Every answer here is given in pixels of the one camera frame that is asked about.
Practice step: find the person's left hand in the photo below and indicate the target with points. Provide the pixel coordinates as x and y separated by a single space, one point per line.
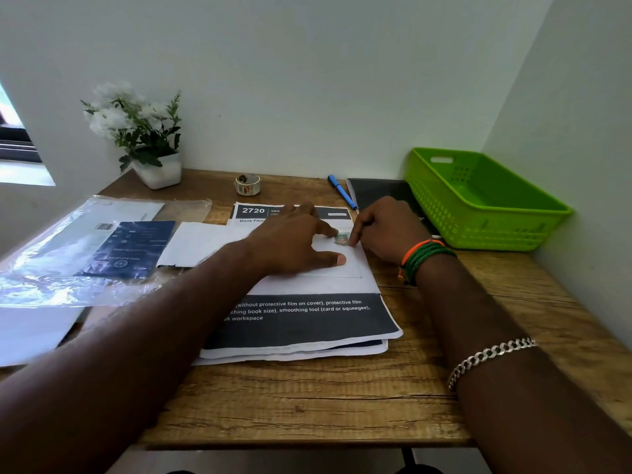
286 246

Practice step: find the person's right hand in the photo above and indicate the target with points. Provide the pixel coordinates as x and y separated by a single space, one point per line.
390 234

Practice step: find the small stamp sticker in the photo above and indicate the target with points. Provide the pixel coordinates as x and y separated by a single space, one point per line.
341 238

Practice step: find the small tape roll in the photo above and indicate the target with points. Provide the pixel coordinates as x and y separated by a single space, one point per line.
248 185

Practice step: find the stack of printed papers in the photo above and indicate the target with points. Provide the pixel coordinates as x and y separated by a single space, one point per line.
306 325

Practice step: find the single white envelope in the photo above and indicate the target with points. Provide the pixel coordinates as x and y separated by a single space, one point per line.
202 244

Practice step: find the green plastic basket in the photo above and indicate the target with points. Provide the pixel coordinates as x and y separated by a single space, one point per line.
486 207

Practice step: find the clear plastic envelope wrapper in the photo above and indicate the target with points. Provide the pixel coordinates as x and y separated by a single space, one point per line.
74 261

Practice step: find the person's right forearm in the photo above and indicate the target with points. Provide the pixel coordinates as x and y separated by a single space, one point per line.
523 370

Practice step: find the person's left forearm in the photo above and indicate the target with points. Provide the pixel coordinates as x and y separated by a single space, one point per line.
113 370

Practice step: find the person's dark trouser leg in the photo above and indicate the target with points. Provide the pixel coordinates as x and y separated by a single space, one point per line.
419 470

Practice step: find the orange and green thread wristbands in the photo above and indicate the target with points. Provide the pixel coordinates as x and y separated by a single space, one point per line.
424 256

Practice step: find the black notebook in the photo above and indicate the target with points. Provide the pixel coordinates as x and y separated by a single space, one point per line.
380 188

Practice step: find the blue pen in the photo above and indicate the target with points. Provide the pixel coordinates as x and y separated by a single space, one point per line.
341 191

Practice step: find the white flower plant in pot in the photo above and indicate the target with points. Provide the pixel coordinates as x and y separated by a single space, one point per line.
143 133

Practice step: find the window with metal bars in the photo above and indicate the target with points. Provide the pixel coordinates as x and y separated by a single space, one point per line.
15 143

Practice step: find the black metal desk frame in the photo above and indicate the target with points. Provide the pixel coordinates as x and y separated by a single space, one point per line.
408 461

